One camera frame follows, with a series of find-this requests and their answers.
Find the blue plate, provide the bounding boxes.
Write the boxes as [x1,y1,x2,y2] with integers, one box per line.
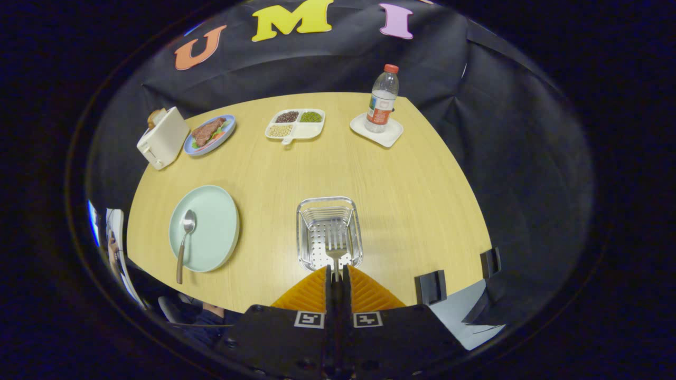
[183,115,237,157]

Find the light green plate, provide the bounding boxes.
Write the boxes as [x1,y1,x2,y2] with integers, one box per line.
[168,185,240,273]

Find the white side desk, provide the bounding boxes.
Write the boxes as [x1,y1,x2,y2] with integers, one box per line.
[105,208,146,309]

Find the white toaster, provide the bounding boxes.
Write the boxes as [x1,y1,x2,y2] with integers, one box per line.
[136,107,191,170]

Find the clear bottle with red cap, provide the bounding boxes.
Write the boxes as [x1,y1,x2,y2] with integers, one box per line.
[364,64,400,134]

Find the black backdrop cloth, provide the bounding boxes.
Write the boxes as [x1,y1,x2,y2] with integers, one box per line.
[87,0,595,338]

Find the grey chair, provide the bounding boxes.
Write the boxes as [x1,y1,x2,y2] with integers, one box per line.
[157,294,201,324]

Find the metal mesh basket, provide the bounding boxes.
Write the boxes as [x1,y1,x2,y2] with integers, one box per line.
[296,196,364,272]

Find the fork with wooden handle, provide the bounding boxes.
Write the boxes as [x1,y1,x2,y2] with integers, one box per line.
[325,222,350,283]

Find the white divided dish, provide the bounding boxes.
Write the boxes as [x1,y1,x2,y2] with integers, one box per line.
[265,108,326,145]

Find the dark blue clothing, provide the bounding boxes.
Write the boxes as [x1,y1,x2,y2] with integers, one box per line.
[182,302,241,346]

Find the black table edge clamp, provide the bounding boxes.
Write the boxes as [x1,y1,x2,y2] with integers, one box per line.
[480,246,502,279]
[415,270,447,306]

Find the white square coaster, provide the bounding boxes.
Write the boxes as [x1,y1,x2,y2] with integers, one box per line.
[350,112,404,148]

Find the spoon with wooden handle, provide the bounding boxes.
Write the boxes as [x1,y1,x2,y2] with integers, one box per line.
[176,209,197,285]

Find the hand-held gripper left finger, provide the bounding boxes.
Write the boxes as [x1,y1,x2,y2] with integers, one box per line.
[214,265,340,380]

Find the computer monitor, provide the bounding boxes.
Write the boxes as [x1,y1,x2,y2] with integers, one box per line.
[87,199,101,249]

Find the brown steak piece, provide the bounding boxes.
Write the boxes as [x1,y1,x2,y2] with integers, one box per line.
[191,117,227,147]

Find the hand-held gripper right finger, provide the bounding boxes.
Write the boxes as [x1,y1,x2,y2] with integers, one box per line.
[338,265,468,380]

